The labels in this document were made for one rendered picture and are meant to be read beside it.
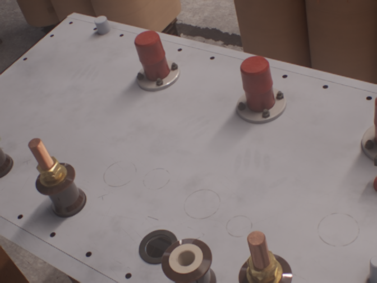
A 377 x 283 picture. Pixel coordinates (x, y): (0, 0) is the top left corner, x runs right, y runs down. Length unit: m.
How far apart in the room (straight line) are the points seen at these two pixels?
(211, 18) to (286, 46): 1.34
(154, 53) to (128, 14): 2.19
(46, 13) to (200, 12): 1.11
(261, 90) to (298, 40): 1.73
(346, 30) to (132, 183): 1.66
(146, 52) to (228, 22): 2.72
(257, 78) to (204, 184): 0.27
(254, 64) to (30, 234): 0.64
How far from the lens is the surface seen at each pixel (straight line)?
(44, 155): 1.27
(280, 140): 1.37
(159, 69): 1.58
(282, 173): 1.30
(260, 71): 1.35
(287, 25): 3.01
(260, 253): 0.96
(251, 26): 3.05
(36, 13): 4.42
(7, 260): 2.65
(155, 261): 1.22
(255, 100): 1.41
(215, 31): 4.18
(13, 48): 4.80
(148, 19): 3.82
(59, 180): 1.31
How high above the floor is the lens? 2.34
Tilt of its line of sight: 44 degrees down
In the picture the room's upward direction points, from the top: 18 degrees counter-clockwise
